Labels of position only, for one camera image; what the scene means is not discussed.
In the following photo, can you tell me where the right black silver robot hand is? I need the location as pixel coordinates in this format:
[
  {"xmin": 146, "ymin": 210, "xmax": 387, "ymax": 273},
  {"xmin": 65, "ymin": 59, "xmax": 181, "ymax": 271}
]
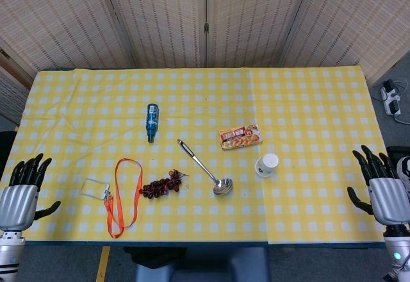
[{"xmin": 347, "ymin": 144, "xmax": 410, "ymax": 228}]

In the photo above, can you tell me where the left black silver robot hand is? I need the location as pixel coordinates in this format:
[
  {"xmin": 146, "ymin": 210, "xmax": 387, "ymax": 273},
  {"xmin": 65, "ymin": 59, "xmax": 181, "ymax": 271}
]
[{"xmin": 0, "ymin": 153, "xmax": 62, "ymax": 231}]

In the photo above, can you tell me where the white paper cup blue print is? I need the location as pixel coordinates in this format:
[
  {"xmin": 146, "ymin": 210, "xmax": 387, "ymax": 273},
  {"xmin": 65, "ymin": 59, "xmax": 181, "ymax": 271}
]
[{"xmin": 256, "ymin": 153, "xmax": 279, "ymax": 178}]

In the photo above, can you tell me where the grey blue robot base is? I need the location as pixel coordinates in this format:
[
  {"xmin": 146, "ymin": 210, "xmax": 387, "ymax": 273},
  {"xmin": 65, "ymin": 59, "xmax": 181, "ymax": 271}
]
[{"xmin": 134, "ymin": 246, "xmax": 270, "ymax": 282}]

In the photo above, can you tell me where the yellow checkered tablecloth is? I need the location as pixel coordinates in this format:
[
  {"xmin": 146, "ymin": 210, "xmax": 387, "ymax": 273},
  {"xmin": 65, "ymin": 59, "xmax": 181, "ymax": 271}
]
[
  {"xmin": 248, "ymin": 65, "xmax": 390, "ymax": 246},
  {"xmin": 0, "ymin": 69, "xmax": 268, "ymax": 243}
]

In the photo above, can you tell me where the black white sneaker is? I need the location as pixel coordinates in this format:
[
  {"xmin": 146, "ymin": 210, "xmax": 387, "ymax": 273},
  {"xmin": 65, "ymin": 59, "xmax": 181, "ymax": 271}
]
[{"xmin": 397, "ymin": 156, "xmax": 410, "ymax": 196}]

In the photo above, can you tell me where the clear badge holder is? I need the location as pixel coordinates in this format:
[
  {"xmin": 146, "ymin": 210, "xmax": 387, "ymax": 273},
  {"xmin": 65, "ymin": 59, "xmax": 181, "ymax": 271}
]
[{"xmin": 79, "ymin": 178, "xmax": 111, "ymax": 199}]

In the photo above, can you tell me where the white power strip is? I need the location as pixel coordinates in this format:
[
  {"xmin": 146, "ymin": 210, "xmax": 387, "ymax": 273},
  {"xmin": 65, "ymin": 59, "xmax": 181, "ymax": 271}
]
[{"xmin": 380, "ymin": 79, "xmax": 403, "ymax": 116}]

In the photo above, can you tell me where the dark red grape bunch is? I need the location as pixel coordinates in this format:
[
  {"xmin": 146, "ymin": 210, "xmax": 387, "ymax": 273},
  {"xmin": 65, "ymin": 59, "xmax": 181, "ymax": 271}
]
[{"xmin": 138, "ymin": 169, "xmax": 190, "ymax": 200}]

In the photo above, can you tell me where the blue spray bottle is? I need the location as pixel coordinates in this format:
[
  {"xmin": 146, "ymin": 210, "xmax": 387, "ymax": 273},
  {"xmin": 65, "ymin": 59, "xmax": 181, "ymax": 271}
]
[{"xmin": 146, "ymin": 103, "xmax": 160, "ymax": 144}]

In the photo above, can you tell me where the curry roux box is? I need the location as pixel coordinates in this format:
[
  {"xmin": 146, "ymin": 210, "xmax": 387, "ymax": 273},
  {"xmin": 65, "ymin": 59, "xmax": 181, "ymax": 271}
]
[{"xmin": 218, "ymin": 123, "xmax": 263, "ymax": 151}]

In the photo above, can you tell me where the woven folding screen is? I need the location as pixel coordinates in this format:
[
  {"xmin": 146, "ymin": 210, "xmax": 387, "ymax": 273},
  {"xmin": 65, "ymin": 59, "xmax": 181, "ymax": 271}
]
[{"xmin": 0, "ymin": 0, "xmax": 410, "ymax": 126}]

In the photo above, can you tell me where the orange lanyard strap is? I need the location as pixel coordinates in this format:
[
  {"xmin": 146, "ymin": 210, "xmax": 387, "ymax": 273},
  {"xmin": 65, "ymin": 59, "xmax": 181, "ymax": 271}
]
[{"xmin": 104, "ymin": 158, "xmax": 144, "ymax": 240}]

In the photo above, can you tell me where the steel ladle black handle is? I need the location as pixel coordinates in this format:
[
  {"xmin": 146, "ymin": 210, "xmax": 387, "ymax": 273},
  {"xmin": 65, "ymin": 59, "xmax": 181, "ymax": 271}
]
[{"xmin": 177, "ymin": 138, "xmax": 233, "ymax": 196}]

